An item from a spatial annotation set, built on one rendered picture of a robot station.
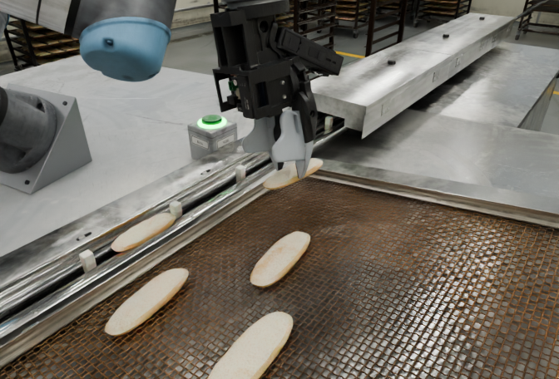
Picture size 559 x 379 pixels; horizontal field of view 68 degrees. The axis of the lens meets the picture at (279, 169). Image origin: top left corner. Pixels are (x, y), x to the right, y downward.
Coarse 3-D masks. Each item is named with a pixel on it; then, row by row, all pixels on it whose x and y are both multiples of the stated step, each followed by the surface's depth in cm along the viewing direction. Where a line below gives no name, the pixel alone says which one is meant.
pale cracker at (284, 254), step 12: (288, 240) 46; (300, 240) 46; (276, 252) 44; (288, 252) 44; (300, 252) 44; (264, 264) 43; (276, 264) 42; (288, 264) 42; (252, 276) 42; (264, 276) 41; (276, 276) 41
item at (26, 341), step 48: (336, 192) 57; (384, 192) 55; (432, 192) 52; (192, 240) 50; (336, 240) 47; (384, 240) 45; (528, 240) 42; (96, 288) 43; (192, 288) 42; (384, 288) 38; (432, 288) 37; (480, 288) 37; (528, 288) 36; (48, 336) 38; (384, 336) 33; (480, 336) 32; (528, 336) 32
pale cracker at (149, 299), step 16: (176, 272) 44; (144, 288) 42; (160, 288) 41; (176, 288) 42; (128, 304) 40; (144, 304) 39; (160, 304) 40; (112, 320) 38; (128, 320) 38; (144, 320) 39
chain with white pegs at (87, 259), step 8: (544, 0) 263; (520, 16) 214; (328, 120) 89; (328, 128) 90; (240, 168) 70; (240, 176) 70; (232, 184) 71; (176, 208) 61; (192, 208) 65; (176, 216) 61; (80, 256) 51; (88, 256) 51; (112, 256) 55; (88, 264) 52; (96, 264) 54; (72, 280) 52; (56, 288) 50; (16, 312) 47
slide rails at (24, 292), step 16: (320, 128) 90; (256, 160) 76; (224, 176) 72; (192, 192) 67; (208, 192) 67; (224, 192) 67; (112, 240) 57; (96, 256) 54; (48, 272) 51; (64, 272) 51; (32, 288) 49; (64, 288) 49; (0, 304) 47; (16, 304) 47; (32, 304) 47; (16, 320) 45
